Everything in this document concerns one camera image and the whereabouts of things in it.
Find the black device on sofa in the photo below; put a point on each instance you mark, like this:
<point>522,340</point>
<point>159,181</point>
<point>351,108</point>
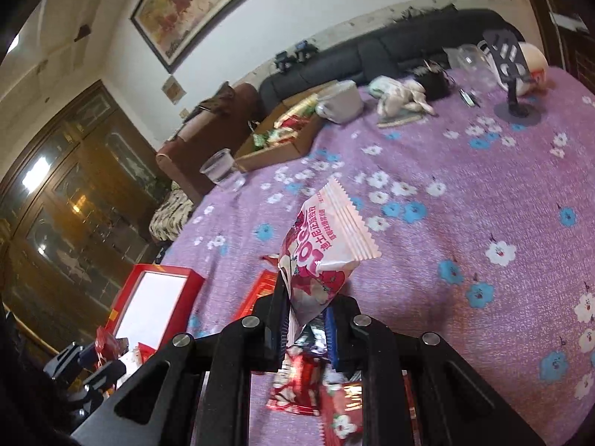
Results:
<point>284,61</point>
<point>307,50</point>

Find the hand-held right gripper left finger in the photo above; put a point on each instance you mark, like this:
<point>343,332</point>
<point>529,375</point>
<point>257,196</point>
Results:
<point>274,330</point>

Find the purple floral tablecloth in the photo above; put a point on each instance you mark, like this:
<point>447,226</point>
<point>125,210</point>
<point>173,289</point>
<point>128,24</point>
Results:
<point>441,204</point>

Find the white paper bowl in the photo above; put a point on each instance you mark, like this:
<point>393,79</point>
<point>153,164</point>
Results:
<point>534,62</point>

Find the small wall plaque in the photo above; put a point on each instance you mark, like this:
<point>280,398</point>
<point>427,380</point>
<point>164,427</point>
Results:
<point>171,89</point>

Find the red gift box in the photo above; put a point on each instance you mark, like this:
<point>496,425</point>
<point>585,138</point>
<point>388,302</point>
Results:
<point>153,270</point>

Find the red flower-print snack packet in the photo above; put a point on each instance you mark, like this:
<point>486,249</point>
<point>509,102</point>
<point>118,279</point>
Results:
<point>297,385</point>
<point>341,411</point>

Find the wall socket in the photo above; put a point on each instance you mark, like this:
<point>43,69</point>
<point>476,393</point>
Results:
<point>184,113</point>

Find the orange-red snack packet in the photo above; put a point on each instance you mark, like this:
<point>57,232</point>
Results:
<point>260,293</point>

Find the pink white snack packet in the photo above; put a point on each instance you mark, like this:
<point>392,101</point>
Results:
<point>325,237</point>

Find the brown armchair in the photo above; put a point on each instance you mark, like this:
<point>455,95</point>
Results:
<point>200,148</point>

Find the brown jacket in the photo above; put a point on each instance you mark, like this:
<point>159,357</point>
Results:
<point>218,95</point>

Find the patterned blanket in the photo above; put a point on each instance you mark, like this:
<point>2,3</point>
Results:
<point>169,213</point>

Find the white mug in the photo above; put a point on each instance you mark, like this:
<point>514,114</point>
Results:
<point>341,102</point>

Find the black leather sofa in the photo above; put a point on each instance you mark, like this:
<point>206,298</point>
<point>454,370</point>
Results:
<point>372,51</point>

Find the clear plastic water cup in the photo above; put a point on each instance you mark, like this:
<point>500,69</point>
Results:
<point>222,169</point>

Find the black phone stand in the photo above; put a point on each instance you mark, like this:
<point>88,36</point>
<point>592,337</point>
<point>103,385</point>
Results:
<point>509,62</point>

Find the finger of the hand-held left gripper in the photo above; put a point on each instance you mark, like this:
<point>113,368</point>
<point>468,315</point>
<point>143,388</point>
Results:
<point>89,355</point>
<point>109,374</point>

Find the cardboard tray box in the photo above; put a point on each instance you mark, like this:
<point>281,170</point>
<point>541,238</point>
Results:
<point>279,151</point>

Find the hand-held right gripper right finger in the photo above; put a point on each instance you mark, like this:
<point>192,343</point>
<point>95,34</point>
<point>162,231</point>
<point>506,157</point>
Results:
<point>332,334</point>

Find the wooden glass-door cabinet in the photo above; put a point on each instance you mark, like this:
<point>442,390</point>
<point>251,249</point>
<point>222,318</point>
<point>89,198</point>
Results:
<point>69,204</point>

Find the pile of wrapped snacks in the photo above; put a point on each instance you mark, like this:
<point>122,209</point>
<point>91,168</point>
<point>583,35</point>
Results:
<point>290,123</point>

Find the pale cloth gloves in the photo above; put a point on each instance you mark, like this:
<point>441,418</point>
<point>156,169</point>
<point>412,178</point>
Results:
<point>399,93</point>

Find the small red snack packet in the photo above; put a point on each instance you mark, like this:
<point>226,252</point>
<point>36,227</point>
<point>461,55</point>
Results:
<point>145,352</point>
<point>110,344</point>

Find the dark snack packet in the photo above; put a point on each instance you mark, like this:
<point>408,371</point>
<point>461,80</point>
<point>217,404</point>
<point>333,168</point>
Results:
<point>314,333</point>

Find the framed painting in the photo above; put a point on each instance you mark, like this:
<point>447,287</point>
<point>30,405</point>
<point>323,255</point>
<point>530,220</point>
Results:
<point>200,4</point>

